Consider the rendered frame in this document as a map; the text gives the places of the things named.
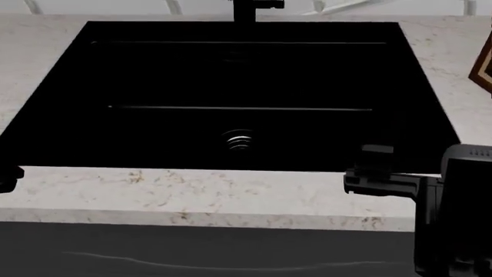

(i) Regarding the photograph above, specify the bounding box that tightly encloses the black sink basin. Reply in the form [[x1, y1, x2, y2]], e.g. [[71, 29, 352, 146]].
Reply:
[[0, 20, 462, 175]]

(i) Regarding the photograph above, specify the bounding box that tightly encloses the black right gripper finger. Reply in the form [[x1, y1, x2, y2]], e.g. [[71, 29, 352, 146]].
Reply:
[[343, 169, 444, 201], [354, 143, 395, 175]]

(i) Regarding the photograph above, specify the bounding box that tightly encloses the black sink faucet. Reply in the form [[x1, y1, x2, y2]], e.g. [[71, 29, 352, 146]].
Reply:
[[229, 0, 286, 24]]

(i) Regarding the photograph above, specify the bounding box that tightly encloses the brown wooden frame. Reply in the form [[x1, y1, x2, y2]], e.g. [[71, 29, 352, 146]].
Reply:
[[467, 33, 492, 95]]

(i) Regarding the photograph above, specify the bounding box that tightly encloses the dark grey cabinet front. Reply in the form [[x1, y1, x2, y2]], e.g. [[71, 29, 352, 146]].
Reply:
[[0, 219, 417, 277]]

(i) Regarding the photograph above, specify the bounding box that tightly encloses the metal sink drain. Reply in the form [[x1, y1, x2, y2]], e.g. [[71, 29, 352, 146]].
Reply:
[[221, 128, 255, 152]]

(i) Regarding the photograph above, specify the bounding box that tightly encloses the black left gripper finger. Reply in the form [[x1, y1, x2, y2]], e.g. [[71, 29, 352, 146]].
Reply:
[[0, 165, 25, 194]]

